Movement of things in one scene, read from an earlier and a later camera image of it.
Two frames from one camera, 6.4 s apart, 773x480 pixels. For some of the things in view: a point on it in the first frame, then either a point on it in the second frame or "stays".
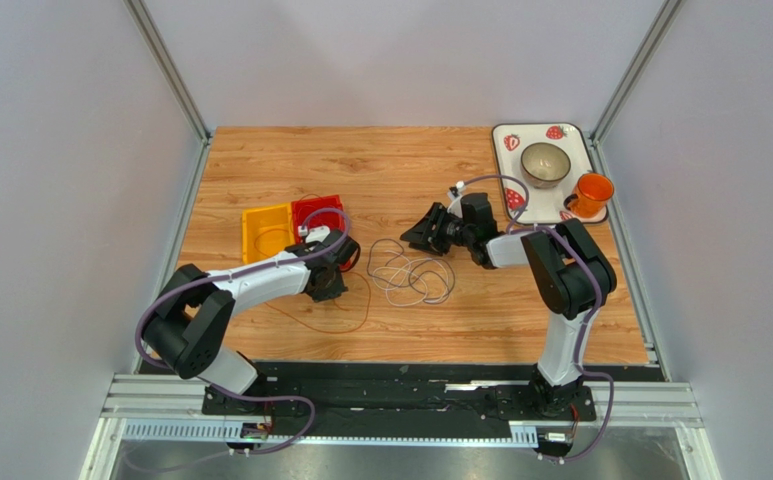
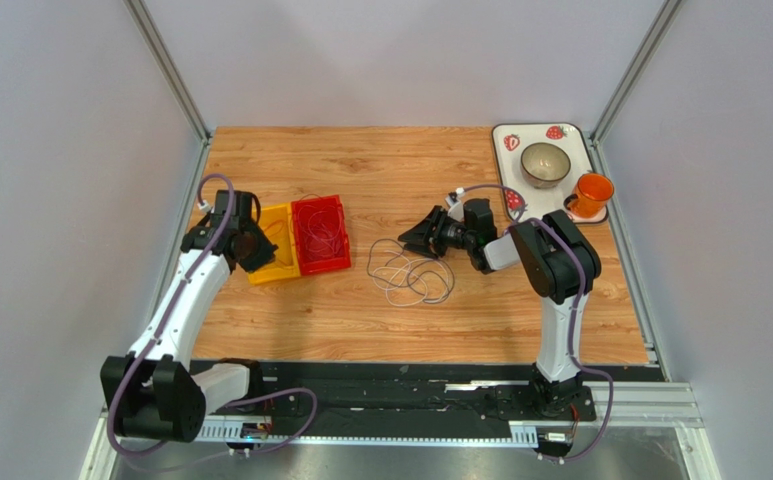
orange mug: x=592 y=192 stays
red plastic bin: x=325 y=218 stays
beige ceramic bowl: x=544 y=164 stays
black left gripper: x=332 y=292 -> x=264 y=255
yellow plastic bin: x=267 y=231 stays
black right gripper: x=440 y=227 stays
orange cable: x=313 y=329 -> x=276 y=235
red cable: x=345 y=270 -> x=296 y=212
